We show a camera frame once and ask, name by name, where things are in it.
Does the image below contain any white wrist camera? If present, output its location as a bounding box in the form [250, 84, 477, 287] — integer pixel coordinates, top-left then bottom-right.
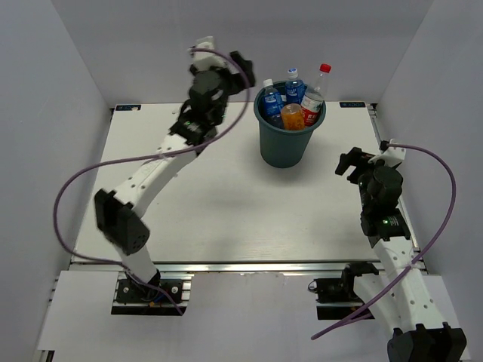
[368, 139, 406, 168]
[189, 36, 228, 72]

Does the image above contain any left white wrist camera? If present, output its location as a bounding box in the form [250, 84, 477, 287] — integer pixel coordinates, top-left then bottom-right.
[189, 36, 228, 72]

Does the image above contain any aluminium table frame rail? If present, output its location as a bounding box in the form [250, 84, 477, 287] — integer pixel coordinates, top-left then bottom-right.
[69, 260, 427, 274]

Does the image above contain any blue label bottle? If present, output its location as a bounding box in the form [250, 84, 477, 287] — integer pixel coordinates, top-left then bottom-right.
[285, 68, 305, 104]
[263, 79, 284, 129]

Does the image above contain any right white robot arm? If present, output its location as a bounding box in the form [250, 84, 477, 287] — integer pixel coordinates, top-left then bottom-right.
[335, 147, 466, 361]

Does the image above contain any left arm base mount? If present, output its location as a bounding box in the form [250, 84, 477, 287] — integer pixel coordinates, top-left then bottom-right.
[111, 273, 192, 317]

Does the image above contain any left black logo sticker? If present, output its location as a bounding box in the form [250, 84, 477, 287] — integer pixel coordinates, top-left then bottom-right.
[115, 104, 141, 112]

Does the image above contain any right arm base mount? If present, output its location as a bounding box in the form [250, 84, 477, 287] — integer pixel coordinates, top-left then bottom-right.
[307, 262, 379, 321]

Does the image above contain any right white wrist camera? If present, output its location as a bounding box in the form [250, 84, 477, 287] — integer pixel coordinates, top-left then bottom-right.
[368, 139, 406, 168]

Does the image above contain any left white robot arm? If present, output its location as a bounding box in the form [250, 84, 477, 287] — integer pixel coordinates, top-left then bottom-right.
[94, 48, 255, 301]

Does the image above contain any dark green plastic bin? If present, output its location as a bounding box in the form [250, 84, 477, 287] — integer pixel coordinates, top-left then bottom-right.
[254, 88, 327, 168]

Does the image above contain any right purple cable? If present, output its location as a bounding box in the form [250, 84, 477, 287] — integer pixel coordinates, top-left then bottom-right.
[311, 139, 457, 340]

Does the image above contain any purple cable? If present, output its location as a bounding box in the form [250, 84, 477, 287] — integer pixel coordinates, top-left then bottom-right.
[52, 47, 253, 316]
[311, 139, 457, 340]

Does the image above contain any right black logo sticker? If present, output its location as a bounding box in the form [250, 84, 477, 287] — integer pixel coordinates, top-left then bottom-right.
[339, 101, 366, 108]

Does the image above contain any orange juice bottle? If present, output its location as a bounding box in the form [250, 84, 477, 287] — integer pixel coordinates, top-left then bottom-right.
[281, 103, 305, 130]

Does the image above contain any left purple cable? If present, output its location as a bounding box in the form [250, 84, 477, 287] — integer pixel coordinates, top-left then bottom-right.
[52, 47, 253, 316]

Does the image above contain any red label water bottle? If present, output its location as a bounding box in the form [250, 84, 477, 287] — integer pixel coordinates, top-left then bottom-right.
[300, 63, 331, 127]

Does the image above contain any black logo sticker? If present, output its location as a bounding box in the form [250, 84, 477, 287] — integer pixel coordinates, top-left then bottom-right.
[115, 104, 141, 112]
[339, 101, 366, 108]

